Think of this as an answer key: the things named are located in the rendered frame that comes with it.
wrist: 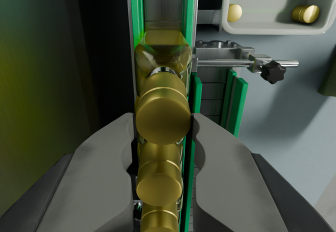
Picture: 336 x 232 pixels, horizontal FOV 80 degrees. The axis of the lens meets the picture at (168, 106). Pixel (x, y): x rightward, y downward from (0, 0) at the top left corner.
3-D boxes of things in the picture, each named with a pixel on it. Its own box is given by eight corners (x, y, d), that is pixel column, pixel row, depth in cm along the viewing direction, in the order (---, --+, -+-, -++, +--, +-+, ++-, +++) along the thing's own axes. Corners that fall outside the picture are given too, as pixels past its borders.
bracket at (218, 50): (191, 38, 43) (195, 44, 37) (235, 38, 43) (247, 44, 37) (190, 55, 45) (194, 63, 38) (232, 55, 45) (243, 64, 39)
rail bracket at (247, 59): (185, 45, 37) (195, 63, 26) (276, 45, 37) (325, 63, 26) (185, 61, 38) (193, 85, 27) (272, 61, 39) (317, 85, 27)
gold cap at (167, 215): (141, 183, 20) (136, 226, 16) (177, 182, 20) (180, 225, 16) (143, 206, 22) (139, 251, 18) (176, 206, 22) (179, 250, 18)
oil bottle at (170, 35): (147, 25, 36) (129, 50, 17) (179, 25, 36) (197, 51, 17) (148, 57, 38) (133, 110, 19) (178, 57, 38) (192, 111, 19)
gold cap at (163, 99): (139, 71, 15) (130, 95, 11) (187, 71, 15) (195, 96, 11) (141, 113, 17) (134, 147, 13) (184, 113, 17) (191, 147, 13)
